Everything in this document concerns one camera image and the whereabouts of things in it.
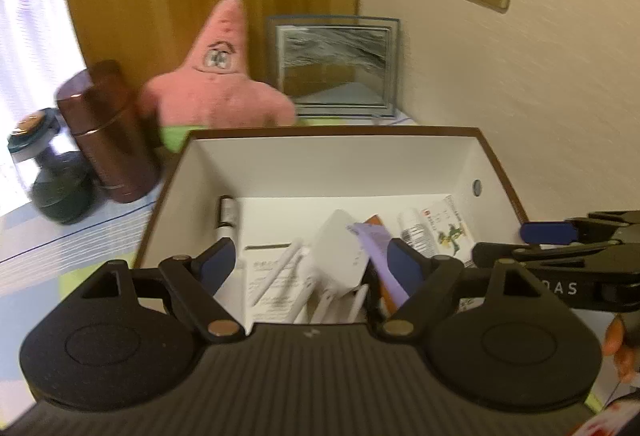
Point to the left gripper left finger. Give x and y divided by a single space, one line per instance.
192 284

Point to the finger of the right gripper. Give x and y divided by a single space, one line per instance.
595 227
602 256

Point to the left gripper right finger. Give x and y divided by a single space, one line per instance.
425 292

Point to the white ointment carton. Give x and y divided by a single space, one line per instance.
449 231

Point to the orange black handheld device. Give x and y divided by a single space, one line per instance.
385 304

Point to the purple cream tube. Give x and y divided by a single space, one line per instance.
375 240

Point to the olive white small box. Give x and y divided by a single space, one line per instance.
272 282

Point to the white wifi router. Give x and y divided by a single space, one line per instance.
332 269

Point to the white lotion tube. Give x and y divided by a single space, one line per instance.
415 234

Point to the person right hand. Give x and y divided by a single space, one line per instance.
624 356

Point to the dark green glass lamp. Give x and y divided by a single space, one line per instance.
52 170

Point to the brown cylindrical canister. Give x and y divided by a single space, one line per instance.
100 110

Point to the pink starfish plush toy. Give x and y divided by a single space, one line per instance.
212 88

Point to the pink sheer curtain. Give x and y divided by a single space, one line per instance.
39 52

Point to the glass picture frame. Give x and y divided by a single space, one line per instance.
331 65

